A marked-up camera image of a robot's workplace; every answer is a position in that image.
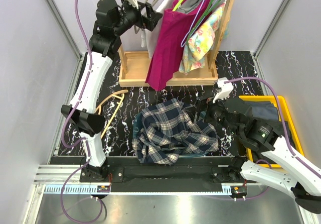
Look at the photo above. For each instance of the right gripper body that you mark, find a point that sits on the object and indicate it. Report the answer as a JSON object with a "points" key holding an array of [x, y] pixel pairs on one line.
{"points": [[203, 103]]}

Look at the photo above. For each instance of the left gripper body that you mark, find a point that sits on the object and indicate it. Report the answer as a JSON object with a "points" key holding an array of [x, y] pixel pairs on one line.
{"points": [[145, 20]]}

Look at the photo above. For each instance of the magenta pleated skirt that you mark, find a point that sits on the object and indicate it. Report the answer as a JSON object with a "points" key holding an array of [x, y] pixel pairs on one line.
{"points": [[168, 53]]}

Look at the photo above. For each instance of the white skirt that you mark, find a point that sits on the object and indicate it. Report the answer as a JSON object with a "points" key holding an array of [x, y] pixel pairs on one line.
{"points": [[149, 38]]}

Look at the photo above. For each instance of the navy plaid skirt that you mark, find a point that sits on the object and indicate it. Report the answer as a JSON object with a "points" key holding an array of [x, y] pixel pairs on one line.
{"points": [[168, 131]]}

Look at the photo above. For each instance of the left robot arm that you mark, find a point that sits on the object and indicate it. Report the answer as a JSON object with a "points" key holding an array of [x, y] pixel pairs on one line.
{"points": [[92, 70]]}

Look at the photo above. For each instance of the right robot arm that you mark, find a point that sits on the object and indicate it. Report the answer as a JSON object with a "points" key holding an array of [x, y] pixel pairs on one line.
{"points": [[301, 179]]}

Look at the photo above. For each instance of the dark green hanger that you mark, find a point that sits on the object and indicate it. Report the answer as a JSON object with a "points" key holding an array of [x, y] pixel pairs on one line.
{"points": [[211, 5]]}

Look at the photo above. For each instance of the wooden clothes rack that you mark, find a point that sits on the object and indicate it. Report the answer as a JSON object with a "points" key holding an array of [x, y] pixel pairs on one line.
{"points": [[136, 65]]}

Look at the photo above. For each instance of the floral pastel garment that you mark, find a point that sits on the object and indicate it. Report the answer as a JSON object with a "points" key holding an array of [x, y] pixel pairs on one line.
{"points": [[201, 42]]}

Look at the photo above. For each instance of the dark clothes in crate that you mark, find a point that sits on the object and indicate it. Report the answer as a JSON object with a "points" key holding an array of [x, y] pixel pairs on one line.
{"points": [[264, 110]]}

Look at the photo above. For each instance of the teal transparent plastic bin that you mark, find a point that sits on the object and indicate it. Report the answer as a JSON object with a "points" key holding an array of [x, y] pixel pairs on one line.
{"points": [[137, 126]]}

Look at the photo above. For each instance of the yellow plastic crate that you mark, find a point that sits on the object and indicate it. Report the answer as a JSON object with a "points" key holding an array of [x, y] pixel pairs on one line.
{"points": [[287, 117]]}

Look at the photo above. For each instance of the light blue wire hanger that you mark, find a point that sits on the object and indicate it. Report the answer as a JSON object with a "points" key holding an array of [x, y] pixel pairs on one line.
{"points": [[192, 24]]}

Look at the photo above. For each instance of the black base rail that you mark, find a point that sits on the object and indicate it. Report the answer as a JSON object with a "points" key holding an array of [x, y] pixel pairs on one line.
{"points": [[203, 175]]}

